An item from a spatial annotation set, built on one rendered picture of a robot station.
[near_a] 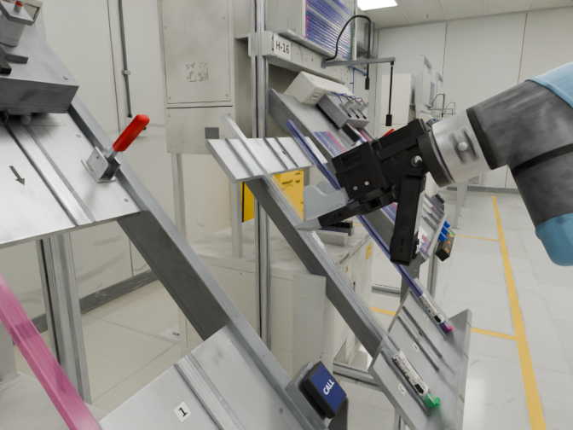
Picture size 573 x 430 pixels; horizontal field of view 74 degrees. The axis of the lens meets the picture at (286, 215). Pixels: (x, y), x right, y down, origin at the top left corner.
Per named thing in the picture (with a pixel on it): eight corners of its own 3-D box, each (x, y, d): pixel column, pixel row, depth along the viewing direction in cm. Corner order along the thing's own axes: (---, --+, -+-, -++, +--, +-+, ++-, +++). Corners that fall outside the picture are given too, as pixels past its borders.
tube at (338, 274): (431, 402, 52) (437, 399, 52) (429, 409, 51) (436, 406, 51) (224, 119, 59) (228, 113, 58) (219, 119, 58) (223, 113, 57)
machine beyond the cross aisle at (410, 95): (465, 215, 500) (482, 61, 460) (463, 229, 429) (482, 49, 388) (363, 206, 560) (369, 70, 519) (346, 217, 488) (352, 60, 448)
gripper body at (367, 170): (344, 157, 55) (427, 118, 49) (368, 212, 54) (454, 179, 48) (325, 161, 48) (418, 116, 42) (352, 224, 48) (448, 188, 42)
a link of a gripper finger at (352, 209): (324, 212, 53) (382, 187, 49) (329, 223, 53) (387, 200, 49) (312, 217, 49) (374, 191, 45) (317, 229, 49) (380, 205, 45)
